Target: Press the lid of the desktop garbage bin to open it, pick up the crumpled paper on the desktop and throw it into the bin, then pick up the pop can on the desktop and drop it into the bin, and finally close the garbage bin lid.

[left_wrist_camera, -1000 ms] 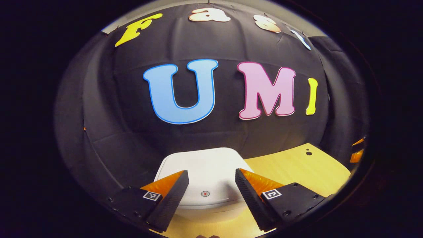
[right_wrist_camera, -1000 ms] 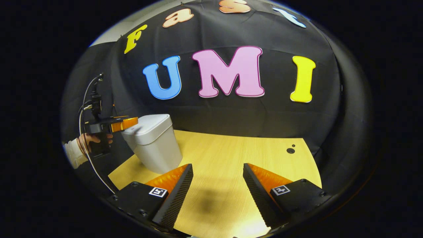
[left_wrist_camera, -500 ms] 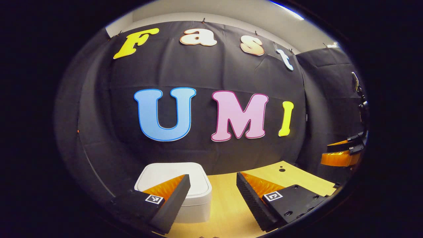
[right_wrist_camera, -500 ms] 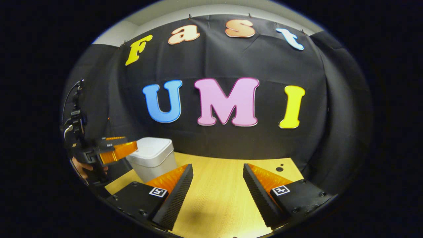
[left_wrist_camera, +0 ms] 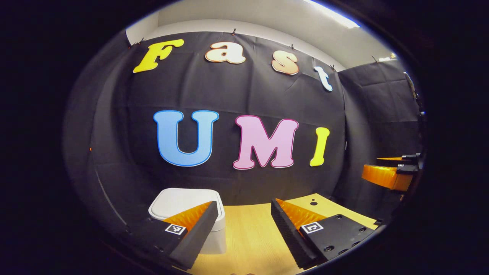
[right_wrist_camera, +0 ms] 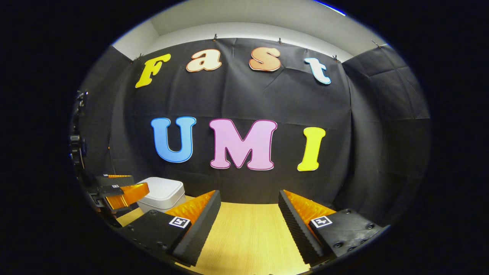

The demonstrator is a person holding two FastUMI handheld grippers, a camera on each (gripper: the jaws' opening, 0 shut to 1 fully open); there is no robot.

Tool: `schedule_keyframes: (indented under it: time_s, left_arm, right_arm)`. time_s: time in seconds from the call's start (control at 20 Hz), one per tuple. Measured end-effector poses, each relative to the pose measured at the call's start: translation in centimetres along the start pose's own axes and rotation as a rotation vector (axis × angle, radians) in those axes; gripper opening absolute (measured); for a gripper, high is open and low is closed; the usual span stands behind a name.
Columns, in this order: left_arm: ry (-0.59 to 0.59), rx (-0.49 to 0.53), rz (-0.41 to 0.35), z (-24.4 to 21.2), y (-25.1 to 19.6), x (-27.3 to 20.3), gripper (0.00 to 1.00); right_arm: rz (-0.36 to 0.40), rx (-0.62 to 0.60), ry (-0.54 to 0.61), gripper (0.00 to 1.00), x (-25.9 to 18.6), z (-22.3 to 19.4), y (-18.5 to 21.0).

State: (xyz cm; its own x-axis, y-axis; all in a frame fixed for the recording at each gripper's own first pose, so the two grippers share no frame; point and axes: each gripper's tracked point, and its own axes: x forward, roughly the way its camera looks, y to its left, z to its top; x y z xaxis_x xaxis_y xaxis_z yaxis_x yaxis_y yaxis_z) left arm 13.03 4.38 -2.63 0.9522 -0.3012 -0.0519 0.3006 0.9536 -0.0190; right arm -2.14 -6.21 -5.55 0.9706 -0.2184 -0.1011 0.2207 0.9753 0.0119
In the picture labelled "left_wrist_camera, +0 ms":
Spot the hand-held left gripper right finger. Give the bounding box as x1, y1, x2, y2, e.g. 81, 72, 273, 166
270, 199, 377, 270

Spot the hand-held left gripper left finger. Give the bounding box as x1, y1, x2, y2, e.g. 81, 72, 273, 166
128, 201, 219, 270

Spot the white desktop garbage bin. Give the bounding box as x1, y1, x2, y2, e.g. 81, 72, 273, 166
148, 188, 227, 255

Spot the wooden desktop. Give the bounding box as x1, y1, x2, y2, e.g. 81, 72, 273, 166
187, 193, 379, 275

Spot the black backdrop cloth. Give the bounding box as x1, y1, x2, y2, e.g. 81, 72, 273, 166
63, 31, 425, 233

